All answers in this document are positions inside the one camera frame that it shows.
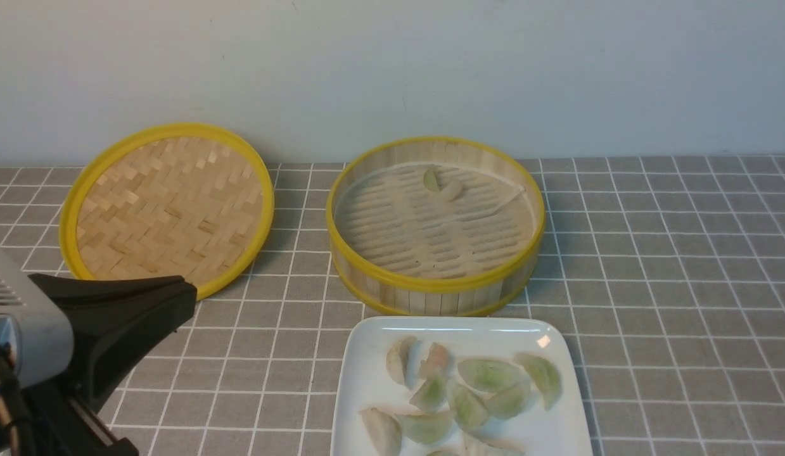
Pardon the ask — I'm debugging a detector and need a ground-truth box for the green dumpling plate centre right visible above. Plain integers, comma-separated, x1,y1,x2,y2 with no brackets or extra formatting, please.
485,381,532,421

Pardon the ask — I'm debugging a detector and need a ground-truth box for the white dumpling plate bottom left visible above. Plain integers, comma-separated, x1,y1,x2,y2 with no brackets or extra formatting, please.
359,407,403,455

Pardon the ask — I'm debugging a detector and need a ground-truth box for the yellow rimmed woven bamboo lid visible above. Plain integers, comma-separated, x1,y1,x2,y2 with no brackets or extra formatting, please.
59,122,274,300

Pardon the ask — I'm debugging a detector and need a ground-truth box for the green dumpling plate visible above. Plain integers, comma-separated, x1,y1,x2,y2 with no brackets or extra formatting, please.
447,380,491,432
395,410,455,445
457,358,525,395
514,353,562,411
485,381,532,421

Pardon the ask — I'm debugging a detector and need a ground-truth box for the green dumpling plate bottom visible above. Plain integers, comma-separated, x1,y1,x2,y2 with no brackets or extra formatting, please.
395,410,455,445

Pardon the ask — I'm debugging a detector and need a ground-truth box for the pink dumpling on plate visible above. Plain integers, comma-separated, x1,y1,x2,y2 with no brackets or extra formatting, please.
416,343,451,380

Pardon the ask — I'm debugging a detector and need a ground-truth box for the white dumpling plate bottom edge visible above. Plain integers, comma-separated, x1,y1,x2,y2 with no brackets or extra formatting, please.
463,433,525,456

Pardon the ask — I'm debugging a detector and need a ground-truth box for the white square plate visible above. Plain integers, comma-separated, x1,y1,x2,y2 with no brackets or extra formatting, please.
331,315,593,455

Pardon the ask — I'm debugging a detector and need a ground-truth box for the yellow rimmed bamboo steamer basket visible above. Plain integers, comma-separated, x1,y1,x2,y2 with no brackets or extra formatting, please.
326,137,547,315

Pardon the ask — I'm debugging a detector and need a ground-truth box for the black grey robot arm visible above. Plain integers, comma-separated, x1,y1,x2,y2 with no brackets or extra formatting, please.
0,248,197,455

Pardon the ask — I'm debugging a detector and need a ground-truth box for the green dumpling plate centre top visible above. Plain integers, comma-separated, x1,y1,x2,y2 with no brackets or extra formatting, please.
457,358,525,395

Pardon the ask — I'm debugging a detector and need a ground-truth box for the white dumpling in steamer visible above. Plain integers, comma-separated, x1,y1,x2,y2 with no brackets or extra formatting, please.
438,179,464,203

